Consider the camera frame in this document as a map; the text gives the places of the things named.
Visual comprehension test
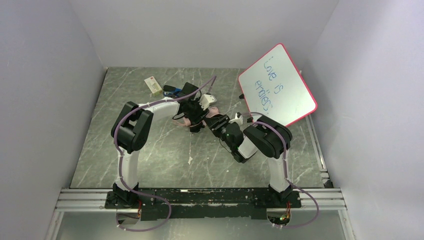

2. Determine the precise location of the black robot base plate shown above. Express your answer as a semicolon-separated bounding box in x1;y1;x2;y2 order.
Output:
104;187;302;221

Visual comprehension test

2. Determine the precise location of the pink and black folding umbrella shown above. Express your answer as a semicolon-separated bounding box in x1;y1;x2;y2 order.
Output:
172;106;222;133

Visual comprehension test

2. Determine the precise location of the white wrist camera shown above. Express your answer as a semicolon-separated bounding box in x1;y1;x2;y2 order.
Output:
229;112;244;126
199;94;217;110

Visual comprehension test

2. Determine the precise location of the small white card box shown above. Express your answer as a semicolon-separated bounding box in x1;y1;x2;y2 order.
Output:
143;76;164;97

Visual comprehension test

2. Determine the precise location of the red framed whiteboard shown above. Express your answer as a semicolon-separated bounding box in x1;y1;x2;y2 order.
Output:
238;43;318;126

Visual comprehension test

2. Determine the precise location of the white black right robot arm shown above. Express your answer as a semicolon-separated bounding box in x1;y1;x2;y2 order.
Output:
204;112;293;201

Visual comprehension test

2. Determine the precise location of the aluminium frame rail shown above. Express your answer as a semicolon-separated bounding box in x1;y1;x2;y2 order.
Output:
45;115;356;240

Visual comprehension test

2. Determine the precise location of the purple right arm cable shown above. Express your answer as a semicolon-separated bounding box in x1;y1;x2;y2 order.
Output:
240;111;321;230

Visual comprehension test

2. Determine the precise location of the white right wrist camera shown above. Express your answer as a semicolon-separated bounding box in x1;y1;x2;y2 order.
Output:
229;112;244;126

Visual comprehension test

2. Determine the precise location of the blue black marker eraser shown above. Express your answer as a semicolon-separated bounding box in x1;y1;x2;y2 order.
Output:
162;85;182;99

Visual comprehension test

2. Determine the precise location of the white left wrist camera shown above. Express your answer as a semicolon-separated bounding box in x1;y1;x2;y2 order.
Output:
199;94;217;110

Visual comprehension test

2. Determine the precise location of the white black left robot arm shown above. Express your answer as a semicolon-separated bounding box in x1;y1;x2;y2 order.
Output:
106;82;217;208

